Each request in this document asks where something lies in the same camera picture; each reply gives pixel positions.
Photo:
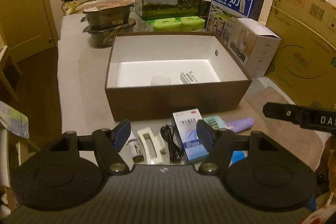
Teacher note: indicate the person's right forearm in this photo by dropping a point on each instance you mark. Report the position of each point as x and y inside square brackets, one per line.
[330, 161]

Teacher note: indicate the white plastic holder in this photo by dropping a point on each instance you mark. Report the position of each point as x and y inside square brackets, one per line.
[151, 145]

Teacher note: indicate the small wooden chair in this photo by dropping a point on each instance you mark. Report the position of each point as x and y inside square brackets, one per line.
[8, 69]

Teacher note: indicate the blue white medicine box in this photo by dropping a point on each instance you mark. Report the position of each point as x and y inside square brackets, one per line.
[187, 134]

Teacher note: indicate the green tissue pack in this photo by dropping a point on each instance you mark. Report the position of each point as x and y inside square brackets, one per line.
[164, 24]
[193, 23]

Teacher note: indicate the checkered cloth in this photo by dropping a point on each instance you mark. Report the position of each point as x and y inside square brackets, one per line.
[11, 119]

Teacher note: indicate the wooden door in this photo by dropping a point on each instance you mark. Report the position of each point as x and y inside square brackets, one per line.
[29, 11]

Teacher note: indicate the beige mat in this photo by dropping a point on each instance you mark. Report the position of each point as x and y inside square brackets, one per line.
[278, 134]

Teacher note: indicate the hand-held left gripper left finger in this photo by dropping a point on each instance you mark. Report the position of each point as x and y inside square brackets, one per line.
[122, 132]

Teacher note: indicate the clear plastic case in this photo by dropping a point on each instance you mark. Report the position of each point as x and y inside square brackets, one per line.
[160, 81]

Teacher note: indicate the purple cosmetic tube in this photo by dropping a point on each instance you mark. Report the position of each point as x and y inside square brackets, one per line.
[241, 124]

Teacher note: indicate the blue plastic object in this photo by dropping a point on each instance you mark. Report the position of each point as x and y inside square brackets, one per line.
[239, 157]

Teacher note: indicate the blue milk carton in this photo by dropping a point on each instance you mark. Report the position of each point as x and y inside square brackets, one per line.
[231, 6]

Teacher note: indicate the white product box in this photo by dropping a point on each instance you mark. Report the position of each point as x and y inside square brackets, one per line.
[254, 48]

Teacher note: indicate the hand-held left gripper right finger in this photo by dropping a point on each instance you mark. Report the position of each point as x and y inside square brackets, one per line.
[203, 134]

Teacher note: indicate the brown storage box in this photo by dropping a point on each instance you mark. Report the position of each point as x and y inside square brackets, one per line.
[170, 98]

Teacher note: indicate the white pill box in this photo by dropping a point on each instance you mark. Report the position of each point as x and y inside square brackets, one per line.
[189, 77]

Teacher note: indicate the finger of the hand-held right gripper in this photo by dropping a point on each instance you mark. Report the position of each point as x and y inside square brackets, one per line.
[281, 111]

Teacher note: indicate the small dark bottle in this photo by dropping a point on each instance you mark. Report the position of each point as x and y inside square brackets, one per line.
[136, 151]

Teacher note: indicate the large cardboard box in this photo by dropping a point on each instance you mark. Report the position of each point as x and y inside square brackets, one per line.
[302, 56]

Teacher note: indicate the black instant food bowl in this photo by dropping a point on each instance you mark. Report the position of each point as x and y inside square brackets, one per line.
[107, 15]
[105, 36]

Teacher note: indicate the dark small box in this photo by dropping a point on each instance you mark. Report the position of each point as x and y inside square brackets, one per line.
[204, 6]

